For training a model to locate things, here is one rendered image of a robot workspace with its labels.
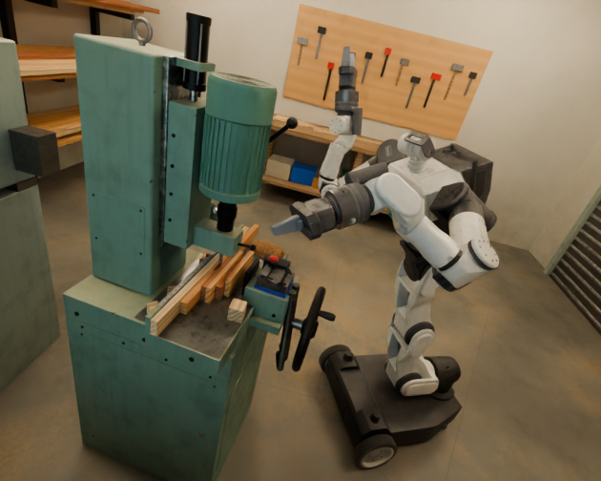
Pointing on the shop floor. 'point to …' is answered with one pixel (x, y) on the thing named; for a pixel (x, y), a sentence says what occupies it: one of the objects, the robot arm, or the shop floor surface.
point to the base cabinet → (158, 404)
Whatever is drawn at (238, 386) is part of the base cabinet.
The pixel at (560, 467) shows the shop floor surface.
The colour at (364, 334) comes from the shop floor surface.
